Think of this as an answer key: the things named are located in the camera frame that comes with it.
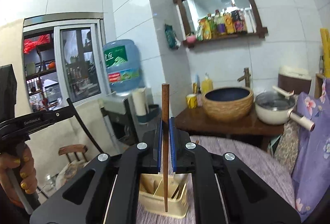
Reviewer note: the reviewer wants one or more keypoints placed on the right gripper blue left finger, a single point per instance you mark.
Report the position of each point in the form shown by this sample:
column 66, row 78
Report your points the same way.
column 157, row 144

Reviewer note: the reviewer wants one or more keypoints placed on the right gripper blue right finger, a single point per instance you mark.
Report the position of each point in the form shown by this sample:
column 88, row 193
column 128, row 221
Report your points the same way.
column 173, row 143

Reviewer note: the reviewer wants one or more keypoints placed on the brown wooden chopstick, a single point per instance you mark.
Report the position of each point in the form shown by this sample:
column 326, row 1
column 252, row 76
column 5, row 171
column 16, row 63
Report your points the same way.
column 165, row 135

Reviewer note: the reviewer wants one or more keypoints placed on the left hand yellow nails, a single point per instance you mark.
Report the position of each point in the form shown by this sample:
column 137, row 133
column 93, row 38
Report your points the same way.
column 18, row 178

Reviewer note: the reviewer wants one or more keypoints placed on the dark wooden counter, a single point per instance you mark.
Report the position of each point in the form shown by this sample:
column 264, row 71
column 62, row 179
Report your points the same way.
column 249, row 129

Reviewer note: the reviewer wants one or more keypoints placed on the yellow mug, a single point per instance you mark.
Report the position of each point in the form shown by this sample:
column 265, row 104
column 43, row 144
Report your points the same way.
column 191, row 101

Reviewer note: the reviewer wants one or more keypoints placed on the cream plastic utensil holder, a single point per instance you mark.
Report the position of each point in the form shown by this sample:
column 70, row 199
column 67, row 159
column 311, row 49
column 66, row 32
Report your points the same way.
column 151, row 196

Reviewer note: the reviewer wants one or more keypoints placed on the yellow soap dispenser bottle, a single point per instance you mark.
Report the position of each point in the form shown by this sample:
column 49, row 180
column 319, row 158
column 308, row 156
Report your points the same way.
column 206, row 85

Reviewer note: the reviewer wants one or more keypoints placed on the water dispenser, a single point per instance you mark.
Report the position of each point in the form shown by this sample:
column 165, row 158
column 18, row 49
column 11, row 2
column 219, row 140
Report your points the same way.
column 123, row 123

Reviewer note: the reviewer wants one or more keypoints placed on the woven basin sink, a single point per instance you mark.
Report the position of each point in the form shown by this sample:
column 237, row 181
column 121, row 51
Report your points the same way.
column 228, row 104

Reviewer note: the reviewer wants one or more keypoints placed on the wooden chair cat cushion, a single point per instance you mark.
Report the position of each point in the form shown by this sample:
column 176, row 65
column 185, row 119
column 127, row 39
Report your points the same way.
column 76, row 156

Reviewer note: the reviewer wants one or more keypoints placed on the blue water jug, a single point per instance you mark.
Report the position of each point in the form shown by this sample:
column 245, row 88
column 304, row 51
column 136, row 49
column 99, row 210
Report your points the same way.
column 122, row 61

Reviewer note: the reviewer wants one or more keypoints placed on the pink bowl on shelf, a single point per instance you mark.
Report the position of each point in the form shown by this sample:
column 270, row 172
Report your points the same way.
column 191, row 38

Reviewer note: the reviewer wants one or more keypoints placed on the purple striped tablecloth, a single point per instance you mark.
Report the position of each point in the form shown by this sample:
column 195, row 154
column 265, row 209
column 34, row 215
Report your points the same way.
column 225, row 190

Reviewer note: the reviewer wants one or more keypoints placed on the sliding window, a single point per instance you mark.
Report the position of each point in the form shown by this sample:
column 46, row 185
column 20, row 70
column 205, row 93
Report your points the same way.
column 62, row 56

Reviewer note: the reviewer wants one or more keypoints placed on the brass faucet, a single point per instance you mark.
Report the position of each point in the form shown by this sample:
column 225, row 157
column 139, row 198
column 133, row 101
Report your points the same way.
column 246, row 78

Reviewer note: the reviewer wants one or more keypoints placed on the amber sauce bottle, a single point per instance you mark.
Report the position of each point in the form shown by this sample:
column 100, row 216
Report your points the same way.
column 229, row 25

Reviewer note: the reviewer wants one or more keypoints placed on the purple label bottle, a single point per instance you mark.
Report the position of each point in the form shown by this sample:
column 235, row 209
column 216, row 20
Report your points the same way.
column 219, row 22

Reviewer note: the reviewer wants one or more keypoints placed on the dark soy sauce bottle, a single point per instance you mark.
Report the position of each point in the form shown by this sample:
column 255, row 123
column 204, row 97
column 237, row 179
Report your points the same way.
column 239, row 21

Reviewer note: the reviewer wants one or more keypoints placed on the rice cooker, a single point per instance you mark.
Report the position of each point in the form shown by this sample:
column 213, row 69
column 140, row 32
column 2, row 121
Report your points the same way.
column 294, row 79

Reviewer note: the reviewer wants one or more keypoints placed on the purple floral cloth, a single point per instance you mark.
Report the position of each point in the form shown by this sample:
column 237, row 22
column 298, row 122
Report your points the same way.
column 310, row 177

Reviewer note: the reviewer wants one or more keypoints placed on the wooden wall shelf frame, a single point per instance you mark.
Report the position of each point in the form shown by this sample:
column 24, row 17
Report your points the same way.
column 191, row 11

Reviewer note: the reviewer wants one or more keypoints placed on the green packet on wall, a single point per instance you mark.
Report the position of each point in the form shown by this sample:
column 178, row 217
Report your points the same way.
column 173, row 42

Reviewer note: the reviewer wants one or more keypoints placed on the cream pot with handle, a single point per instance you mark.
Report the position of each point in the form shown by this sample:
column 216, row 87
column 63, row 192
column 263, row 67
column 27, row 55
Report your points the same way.
column 274, row 109

